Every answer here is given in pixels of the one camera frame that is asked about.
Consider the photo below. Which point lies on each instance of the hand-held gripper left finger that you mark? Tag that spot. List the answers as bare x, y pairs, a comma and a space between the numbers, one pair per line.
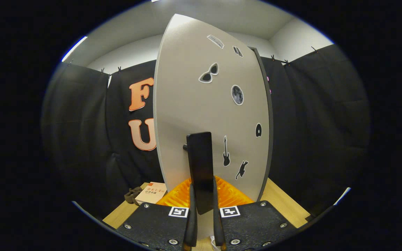
155, 226

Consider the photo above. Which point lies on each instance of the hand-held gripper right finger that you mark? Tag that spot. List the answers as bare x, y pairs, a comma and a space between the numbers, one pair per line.
257, 226

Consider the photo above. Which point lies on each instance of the dark grey shoe cabinet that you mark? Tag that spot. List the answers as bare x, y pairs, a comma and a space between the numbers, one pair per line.
271, 122

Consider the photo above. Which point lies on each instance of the beige shoe cabinet door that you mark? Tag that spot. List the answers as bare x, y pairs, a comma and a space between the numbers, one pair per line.
187, 87

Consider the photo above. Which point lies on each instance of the beige orange cover book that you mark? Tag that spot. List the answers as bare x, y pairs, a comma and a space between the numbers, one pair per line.
150, 193

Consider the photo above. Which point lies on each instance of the dark brown small object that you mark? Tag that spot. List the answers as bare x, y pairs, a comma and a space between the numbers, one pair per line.
132, 195

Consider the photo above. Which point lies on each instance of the black backdrop cloth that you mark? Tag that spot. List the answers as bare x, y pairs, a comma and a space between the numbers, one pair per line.
82, 139

